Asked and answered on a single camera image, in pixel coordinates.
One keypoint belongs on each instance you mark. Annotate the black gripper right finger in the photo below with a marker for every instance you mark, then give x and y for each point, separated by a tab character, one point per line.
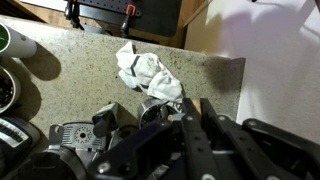
233	146

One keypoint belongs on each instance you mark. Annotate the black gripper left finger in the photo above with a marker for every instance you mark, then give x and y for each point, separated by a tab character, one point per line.
196	146

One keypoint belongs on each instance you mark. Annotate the perforated steel utensil holder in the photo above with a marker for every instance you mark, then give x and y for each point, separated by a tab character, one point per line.
153	111

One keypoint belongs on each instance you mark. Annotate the white cloth with dark stripe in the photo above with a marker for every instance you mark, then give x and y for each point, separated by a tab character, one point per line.
150	73

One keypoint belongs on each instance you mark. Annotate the steel and black coffee maker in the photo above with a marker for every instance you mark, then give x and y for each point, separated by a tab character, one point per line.
73	143

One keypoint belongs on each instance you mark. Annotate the black pegboard table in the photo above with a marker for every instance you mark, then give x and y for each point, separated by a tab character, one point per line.
156	15

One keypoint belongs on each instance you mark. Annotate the red and black clamp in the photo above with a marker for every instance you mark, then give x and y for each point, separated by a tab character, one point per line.
128	16

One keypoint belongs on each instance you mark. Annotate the white mug with green inside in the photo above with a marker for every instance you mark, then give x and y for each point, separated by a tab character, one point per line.
16	41

